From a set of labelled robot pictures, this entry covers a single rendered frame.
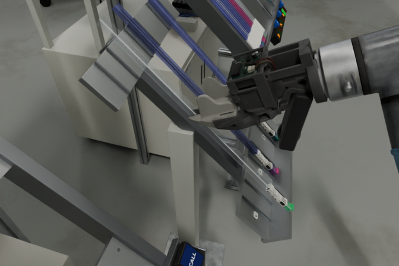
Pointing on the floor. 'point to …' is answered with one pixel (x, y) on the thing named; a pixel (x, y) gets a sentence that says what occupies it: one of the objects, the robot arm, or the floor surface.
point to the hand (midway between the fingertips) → (199, 116)
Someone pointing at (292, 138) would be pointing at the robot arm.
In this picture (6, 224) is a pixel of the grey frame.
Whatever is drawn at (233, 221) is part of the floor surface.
